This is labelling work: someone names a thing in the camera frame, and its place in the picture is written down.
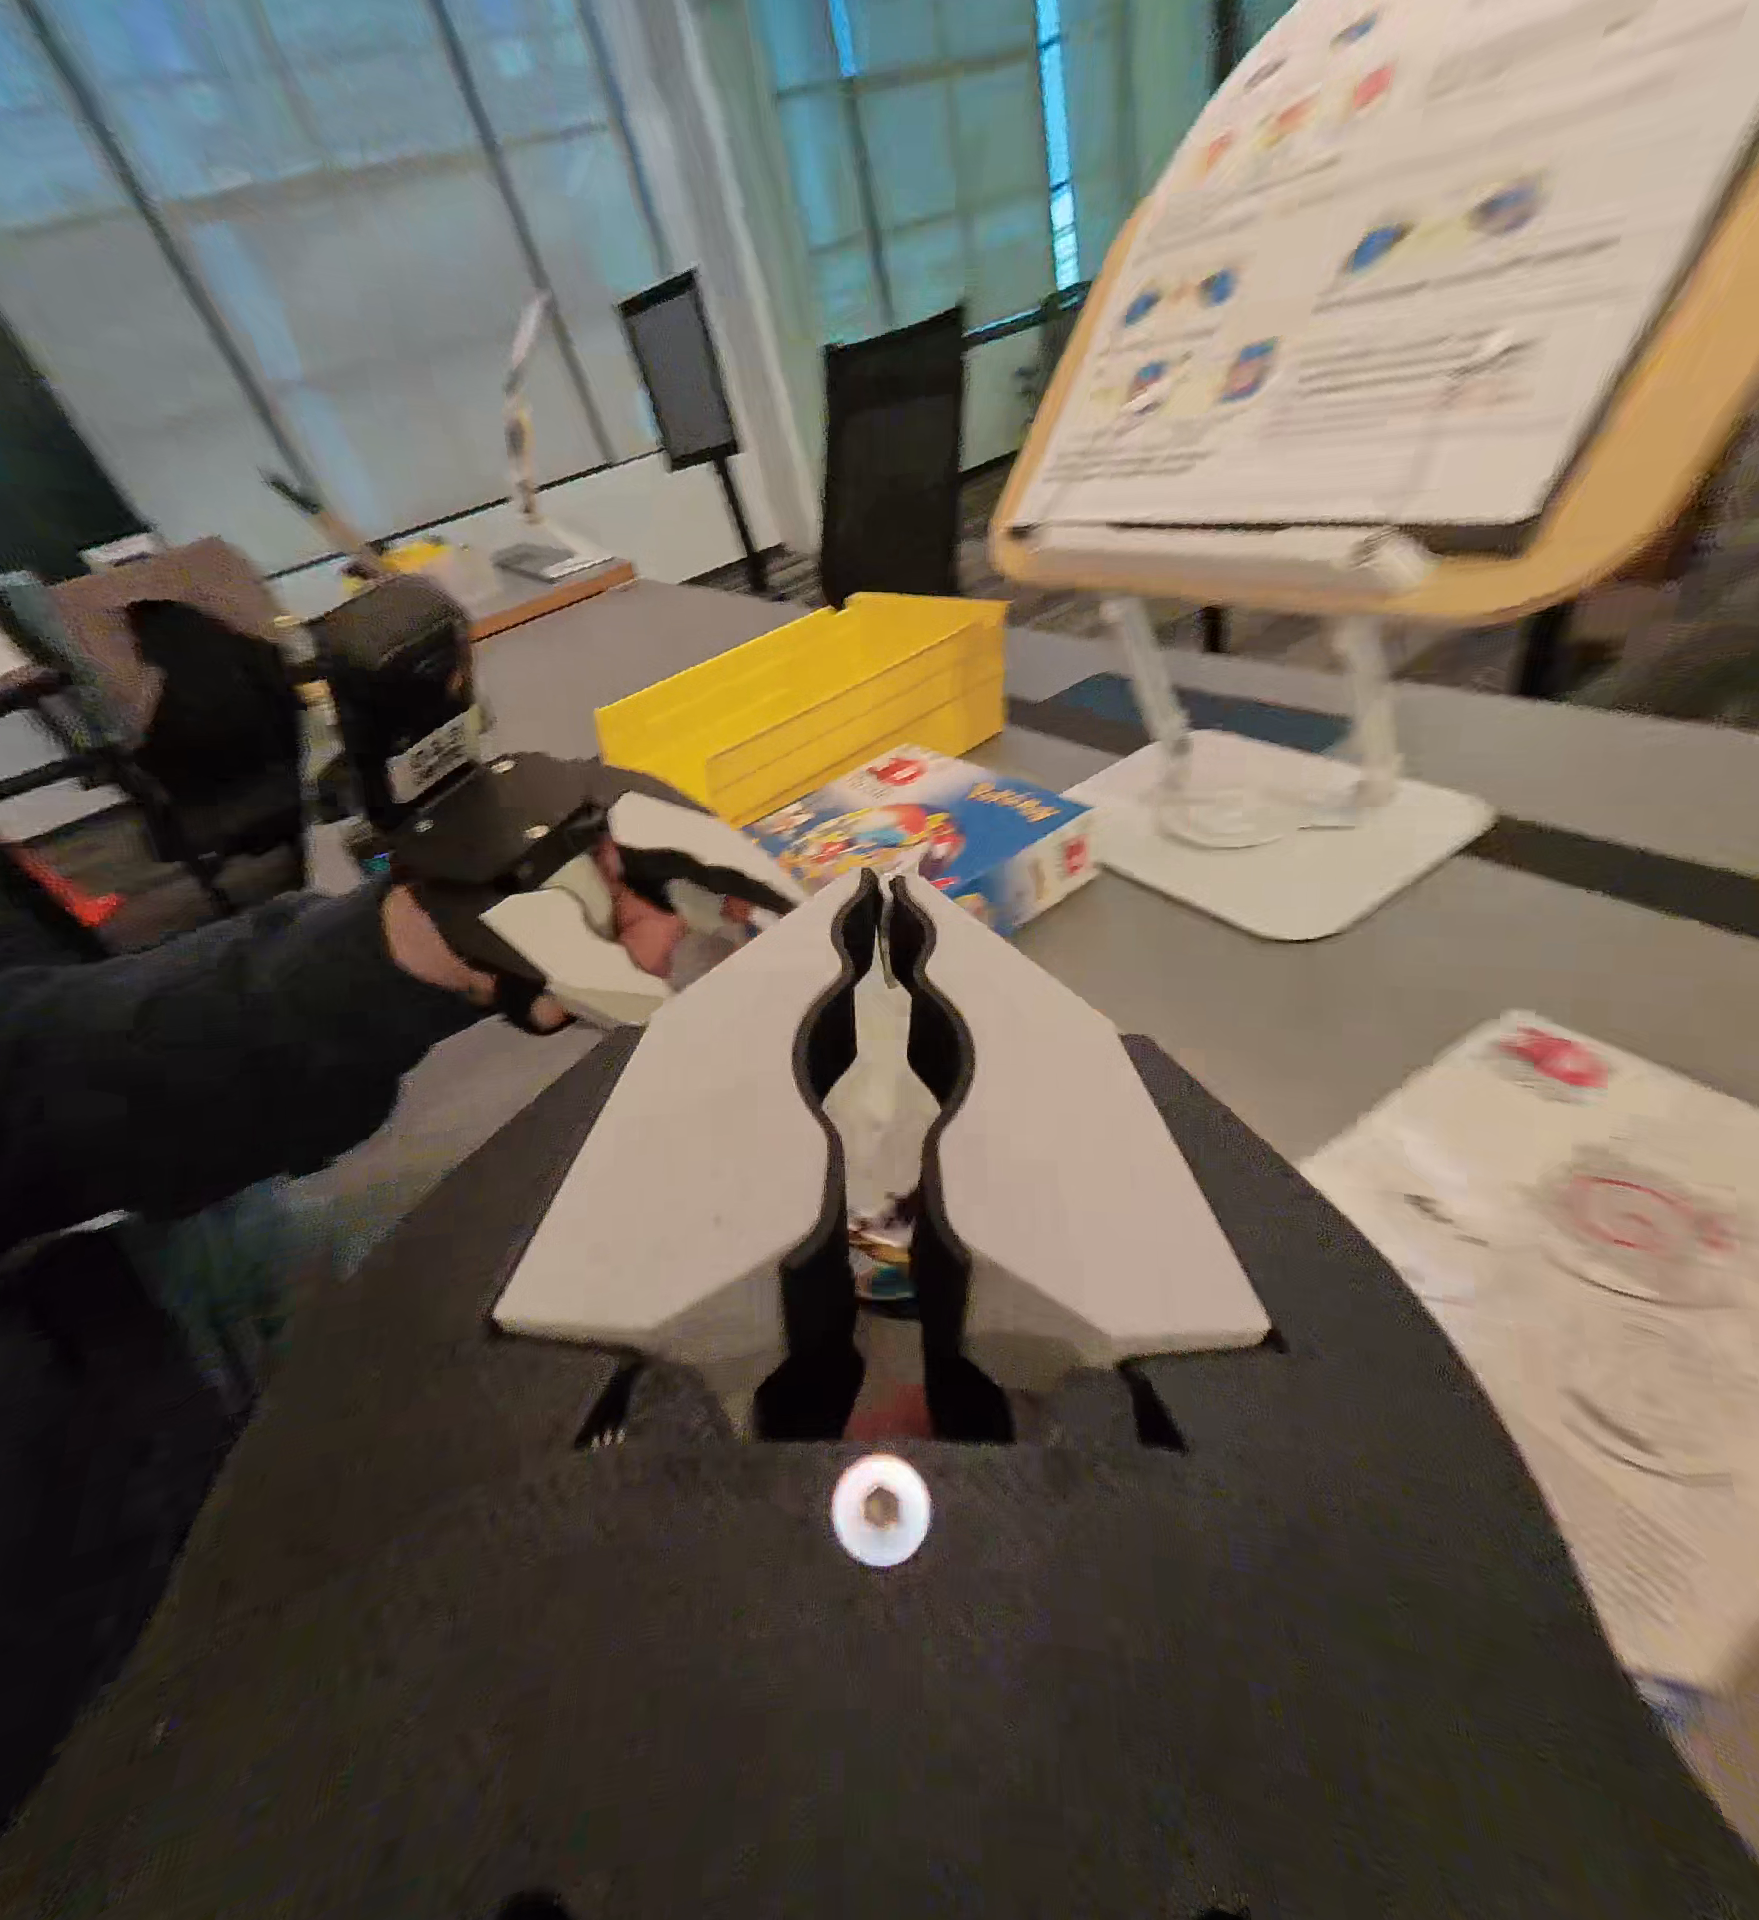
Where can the light wooden board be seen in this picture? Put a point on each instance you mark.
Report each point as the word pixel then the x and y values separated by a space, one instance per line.
pixel 1644 510

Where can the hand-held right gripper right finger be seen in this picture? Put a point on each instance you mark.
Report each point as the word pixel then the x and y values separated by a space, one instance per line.
pixel 1089 1199

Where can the black high-back chair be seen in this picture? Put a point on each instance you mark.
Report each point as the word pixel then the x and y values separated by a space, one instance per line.
pixel 896 450

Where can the black sign board stand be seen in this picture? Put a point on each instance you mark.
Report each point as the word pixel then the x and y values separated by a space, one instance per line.
pixel 678 361

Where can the white instruction leaflet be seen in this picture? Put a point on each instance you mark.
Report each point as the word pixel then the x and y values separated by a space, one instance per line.
pixel 1570 1426

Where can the colourful puzzle ball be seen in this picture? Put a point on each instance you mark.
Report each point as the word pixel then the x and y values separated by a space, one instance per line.
pixel 880 1108

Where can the person's left hand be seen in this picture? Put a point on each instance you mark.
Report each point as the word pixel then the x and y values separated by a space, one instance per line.
pixel 646 939

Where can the yellow plastic bin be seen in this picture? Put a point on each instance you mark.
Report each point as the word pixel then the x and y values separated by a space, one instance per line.
pixel 820 705

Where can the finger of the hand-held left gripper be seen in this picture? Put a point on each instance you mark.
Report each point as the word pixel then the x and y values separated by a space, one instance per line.
pixel 565 946
pixel 670 822

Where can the printed instruction sheet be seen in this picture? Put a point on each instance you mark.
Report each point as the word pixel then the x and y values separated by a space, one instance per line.
pixel 1418 300

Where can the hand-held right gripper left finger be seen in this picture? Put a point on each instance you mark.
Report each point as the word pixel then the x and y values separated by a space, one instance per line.
pixel 684 1184

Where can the person's left forearm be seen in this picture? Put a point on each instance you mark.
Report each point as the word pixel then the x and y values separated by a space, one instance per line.
pixel 145 1082

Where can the blue puzzle box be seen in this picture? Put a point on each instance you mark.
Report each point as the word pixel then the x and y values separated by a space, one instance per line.
pixel 998 841

